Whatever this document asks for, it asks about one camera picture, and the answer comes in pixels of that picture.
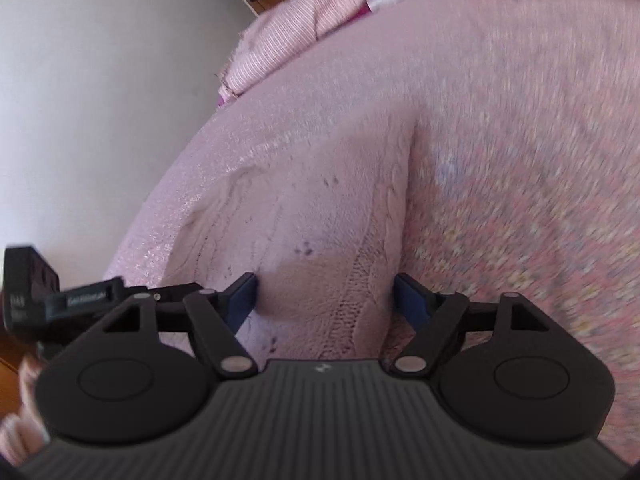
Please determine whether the pink floral bed sheet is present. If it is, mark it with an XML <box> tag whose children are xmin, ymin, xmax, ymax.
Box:
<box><xmin>0</xmin><ymin>0</ymin><xmax>640</xmax><ymax>466</ymax></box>

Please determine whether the pink checked duvet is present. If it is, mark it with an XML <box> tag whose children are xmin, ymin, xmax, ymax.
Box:
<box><xmin>218</xmin><ymin>0</ymin><xmax>370</xmax><ymax>107</ymax></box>

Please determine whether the pink knitted sweater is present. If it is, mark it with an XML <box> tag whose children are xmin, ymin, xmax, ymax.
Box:
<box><xmin>159</xmin><ymin>109</ymin><xmax>426</xmax><ymax>361</ymax></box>

